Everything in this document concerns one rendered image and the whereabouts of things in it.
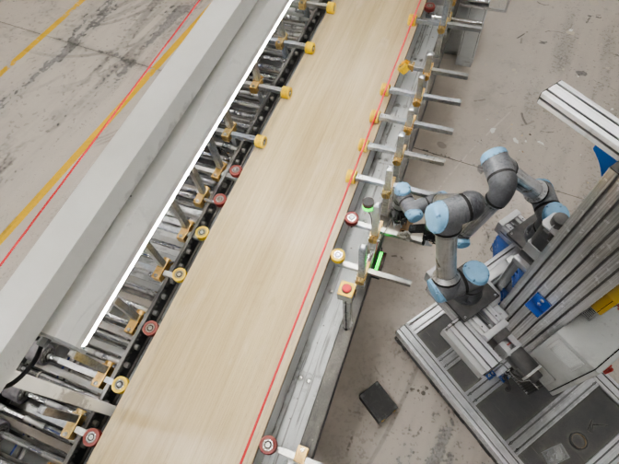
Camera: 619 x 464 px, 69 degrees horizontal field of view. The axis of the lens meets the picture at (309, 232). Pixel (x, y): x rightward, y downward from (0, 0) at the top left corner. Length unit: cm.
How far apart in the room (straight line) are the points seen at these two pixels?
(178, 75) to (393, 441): 258
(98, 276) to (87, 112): 426
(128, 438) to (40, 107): 384
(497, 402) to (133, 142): 259
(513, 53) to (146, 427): 447
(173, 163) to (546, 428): 261
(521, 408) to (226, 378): 174
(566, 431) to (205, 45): 277
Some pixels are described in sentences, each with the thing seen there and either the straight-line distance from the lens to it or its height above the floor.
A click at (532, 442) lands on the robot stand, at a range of 306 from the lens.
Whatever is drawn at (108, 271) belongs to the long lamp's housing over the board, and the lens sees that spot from 93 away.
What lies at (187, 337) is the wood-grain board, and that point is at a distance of 243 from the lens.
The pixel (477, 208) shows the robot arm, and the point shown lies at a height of 164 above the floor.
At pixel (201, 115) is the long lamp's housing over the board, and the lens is 108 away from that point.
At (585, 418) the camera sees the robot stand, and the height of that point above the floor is 21.
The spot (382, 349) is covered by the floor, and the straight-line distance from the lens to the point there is 322.
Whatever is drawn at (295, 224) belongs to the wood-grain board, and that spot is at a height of 90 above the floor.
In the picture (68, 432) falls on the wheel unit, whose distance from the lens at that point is 261.
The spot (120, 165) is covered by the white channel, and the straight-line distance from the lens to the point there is 92.
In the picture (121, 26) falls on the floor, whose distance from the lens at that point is 605.
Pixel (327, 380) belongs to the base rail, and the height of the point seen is 70.
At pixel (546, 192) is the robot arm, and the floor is 129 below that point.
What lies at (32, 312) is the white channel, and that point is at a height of 245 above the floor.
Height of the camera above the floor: 310
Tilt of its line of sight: 60 degrees down
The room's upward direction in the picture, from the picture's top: 9 degrees counter-clockwise
